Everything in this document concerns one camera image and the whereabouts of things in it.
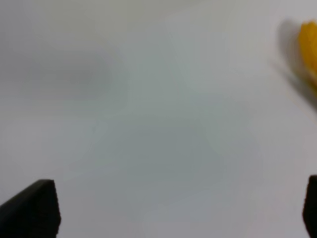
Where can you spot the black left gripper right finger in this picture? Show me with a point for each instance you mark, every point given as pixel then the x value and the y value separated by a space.
pixel 309 213

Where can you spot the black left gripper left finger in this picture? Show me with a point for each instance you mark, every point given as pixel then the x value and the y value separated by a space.
pixel 32 213

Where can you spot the yellow green toy corn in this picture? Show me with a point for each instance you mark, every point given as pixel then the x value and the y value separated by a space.
pixel 308 49

